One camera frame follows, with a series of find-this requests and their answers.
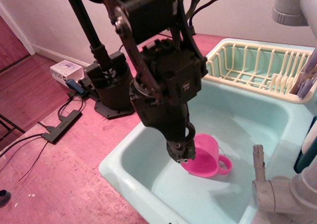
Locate grey toy faucet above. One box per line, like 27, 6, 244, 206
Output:
252, 0, 317, 224

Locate purple utensils in rack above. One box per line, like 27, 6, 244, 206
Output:
297, 48, 317, 100

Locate black ring object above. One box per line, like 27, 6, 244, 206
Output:
0, 189, 11, 208

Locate cream dish drying rack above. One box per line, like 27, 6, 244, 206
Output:
205, 39, 317, 104

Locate pink plastic cup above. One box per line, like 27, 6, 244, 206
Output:
181, 133, 233, 177

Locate teal toy sink basin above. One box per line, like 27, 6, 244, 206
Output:
98, 38, 317, 224

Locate white cardboard box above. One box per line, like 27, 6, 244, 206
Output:
50, 60, 84, 87

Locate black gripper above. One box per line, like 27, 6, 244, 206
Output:
129, 49, 207, 163

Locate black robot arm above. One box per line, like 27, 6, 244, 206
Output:
90, 0, 207, 163

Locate black power cable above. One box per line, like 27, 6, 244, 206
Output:
185, 0, 238, 36

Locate black usb hub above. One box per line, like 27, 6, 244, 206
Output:
38, 110, 82, 144

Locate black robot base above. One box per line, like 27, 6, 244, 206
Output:
61, 0, 139, 120

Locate blue clamp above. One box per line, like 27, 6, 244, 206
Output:
65, 79, 88, 97

